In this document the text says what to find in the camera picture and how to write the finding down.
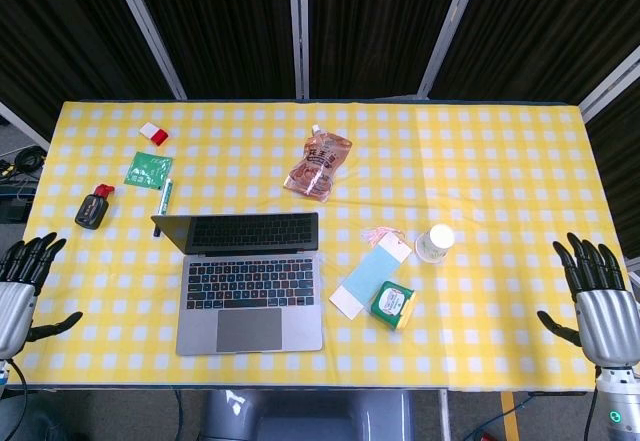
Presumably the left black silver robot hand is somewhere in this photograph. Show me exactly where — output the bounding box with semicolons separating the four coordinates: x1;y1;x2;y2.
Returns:
0;232;84;361

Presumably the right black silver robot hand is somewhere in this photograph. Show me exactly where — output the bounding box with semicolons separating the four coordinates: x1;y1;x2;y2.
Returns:
537;232;640;368

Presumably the grey laptop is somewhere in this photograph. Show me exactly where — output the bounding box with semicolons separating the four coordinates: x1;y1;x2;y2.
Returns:
150;211;325;357

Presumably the black bottle red cap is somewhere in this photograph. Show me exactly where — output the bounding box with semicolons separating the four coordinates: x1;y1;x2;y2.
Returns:
74;183;116;231

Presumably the green white marker pen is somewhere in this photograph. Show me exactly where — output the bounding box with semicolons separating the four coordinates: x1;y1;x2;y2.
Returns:
152;176;176;238

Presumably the grey table leg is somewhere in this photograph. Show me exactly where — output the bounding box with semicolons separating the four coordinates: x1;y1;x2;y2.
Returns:
438;390;452;441

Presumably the white paper cup green print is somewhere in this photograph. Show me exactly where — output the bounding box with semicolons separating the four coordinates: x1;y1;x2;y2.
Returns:
414;223;456;265

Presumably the green sachet packet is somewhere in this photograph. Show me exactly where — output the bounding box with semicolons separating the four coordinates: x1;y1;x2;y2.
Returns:
122;151;174;190

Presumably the green yellow lidded container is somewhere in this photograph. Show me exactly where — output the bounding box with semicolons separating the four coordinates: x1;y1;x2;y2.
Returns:
369;280;417;331

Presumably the yellow white checkered tablecloth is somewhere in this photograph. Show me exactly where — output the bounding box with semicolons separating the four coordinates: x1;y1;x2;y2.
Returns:
5;100;640;393

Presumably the red white small box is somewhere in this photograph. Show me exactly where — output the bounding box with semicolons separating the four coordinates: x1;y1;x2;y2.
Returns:
138;121;170;148

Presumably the blue white bookmark pink tassel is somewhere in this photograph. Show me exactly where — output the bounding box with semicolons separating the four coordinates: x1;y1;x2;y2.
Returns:
328;227;414;321

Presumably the grey robot torso base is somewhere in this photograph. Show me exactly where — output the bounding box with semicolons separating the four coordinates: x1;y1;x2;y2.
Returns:
199;389;416;441

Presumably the brown spouted drink pouch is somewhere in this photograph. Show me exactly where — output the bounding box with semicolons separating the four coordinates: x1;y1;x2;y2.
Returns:
283;124;353;203

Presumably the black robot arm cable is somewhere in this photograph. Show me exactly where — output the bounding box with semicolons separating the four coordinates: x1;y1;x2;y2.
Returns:
7;359;29;441

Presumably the black coiled cable bundle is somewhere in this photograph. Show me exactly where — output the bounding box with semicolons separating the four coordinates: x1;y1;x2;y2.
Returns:
0;144;49;183

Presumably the blue floor cable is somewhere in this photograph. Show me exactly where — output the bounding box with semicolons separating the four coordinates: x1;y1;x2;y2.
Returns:
468;394;532;441

